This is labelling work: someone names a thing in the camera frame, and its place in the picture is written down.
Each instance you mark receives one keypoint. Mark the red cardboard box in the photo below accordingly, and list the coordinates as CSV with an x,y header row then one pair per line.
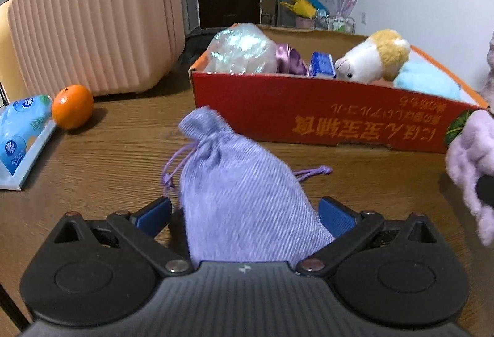
x,y
308,109

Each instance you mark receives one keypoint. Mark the orange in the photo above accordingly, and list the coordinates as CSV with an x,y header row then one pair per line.
x,y
72,106

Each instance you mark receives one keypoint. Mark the blue and yellow bags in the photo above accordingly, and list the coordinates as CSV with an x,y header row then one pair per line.
x,y
305,3

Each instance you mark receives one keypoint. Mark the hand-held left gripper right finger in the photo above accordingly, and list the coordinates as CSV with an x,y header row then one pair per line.
x,y
337,217

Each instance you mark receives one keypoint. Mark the purple textured vase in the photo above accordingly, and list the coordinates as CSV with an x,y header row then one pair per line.
x,y
489,71

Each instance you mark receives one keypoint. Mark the clear bag of cotton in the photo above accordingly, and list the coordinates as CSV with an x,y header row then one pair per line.
x,y
241,51

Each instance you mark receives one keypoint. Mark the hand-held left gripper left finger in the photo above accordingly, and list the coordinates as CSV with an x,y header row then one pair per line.
x,y
154,213

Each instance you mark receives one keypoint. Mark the purple fluffy plush toy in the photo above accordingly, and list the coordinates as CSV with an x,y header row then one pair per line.
x,y
469,152

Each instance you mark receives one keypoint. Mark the purple satin scrunchie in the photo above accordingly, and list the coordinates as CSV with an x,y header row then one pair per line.
x,y
291,61

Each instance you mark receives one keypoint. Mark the brown cardboard box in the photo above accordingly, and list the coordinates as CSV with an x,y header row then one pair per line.
x,y
268,9

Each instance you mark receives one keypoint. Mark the pink ribbed suitcase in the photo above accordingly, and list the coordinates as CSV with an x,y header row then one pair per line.
x,y
96,24

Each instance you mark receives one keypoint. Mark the small blue tissue pack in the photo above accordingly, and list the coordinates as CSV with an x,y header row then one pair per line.
x,y
322,65

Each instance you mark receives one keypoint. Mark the large blue tissue pack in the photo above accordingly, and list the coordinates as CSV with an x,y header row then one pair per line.
x,y
23,132

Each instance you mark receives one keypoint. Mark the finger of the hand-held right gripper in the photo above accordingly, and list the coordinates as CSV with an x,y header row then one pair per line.
x,y
486,188

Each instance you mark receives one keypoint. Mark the yellow thermos bottle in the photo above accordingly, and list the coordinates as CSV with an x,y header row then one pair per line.
x,y
5,51

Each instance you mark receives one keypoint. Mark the light blue plush cloth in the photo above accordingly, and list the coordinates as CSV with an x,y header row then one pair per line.
x,y
424,82

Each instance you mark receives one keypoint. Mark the white and yellow plush toy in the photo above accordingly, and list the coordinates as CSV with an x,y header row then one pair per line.
x,y
366,57

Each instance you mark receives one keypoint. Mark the metal trolley rack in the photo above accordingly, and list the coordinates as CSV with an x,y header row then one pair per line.
x,y
335,22

